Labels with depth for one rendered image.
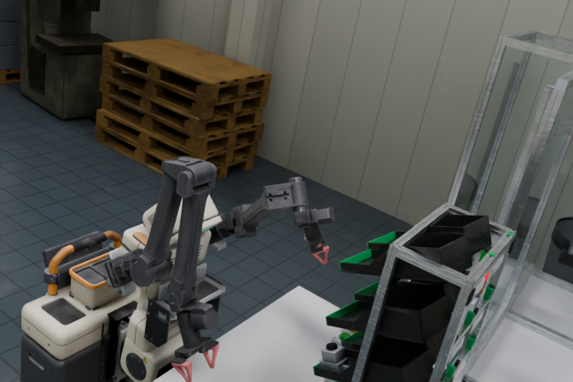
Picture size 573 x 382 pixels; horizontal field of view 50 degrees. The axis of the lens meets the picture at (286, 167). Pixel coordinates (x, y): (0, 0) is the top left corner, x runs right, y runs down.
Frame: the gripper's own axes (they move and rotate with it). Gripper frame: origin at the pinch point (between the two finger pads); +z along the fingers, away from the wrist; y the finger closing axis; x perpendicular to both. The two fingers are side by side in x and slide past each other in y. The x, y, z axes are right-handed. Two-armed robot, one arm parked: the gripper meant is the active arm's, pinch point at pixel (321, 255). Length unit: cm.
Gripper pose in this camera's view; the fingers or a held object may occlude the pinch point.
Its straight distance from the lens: 240.2
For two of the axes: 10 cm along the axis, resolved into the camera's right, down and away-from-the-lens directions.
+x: -9.3, 3.7, -0.6
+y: -2.0, -3.6, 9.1
